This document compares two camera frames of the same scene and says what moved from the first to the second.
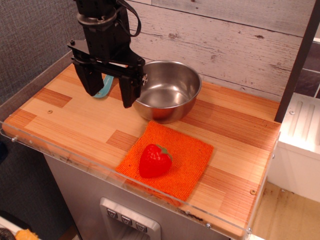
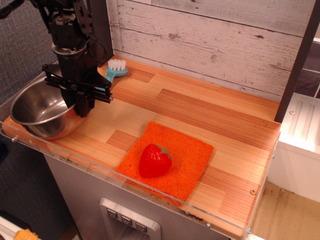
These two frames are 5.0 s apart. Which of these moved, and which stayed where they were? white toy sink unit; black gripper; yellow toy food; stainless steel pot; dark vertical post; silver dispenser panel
Moved: black gripper; stainless steel pot
Stayed: dark vertical post; yellow toy food; silver dispenser panel; white toy sink unit
